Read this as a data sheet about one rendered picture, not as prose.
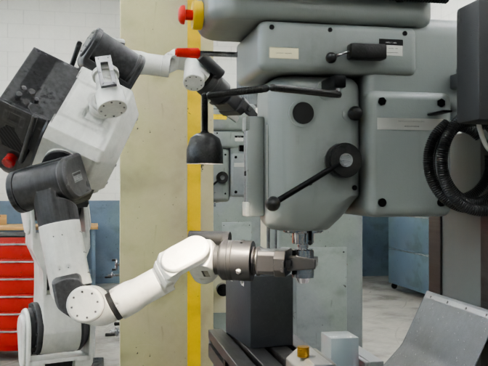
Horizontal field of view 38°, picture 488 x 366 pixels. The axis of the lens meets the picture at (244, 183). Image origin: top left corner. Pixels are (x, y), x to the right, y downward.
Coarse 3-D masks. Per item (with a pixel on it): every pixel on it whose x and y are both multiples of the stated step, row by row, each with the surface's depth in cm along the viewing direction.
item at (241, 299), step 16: (240, 288) 190; (256, 288) 183; (272, 288) 184; (288, 288) 186; (240, 304) 190; (256, 304) 183; (272, 304) 184; (288, 304) 185; (240, 320) 190; (256, 320) 183; (272, 320) 184; (288, 320) 185; (240, 336) 190; (256, 336) 183; (272, 336) 184; (288, 336) 185
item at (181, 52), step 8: (176, 48) 157; (184, 48) 157; (192, 48) 157; (176, 56) 157; (184, 56) 157; (192, 56) 157; (208, 56) 159; (216, 56) 159; (224, 56) 159; (232, 56) 159
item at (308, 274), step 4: (300, 256) 150; (304, 256) 150; (308, 256) 150; (312, 256) 151; (292, 272) 152; (296, 272) 151; (300, 272) 150; (304, 272) 150; (308, 272) 150; (312, 272) 151; (292, 276) 152; (296, 276) 151; (300, 276) 150; (304, 276) 150; (308, 276) 150; (312, 276) 151
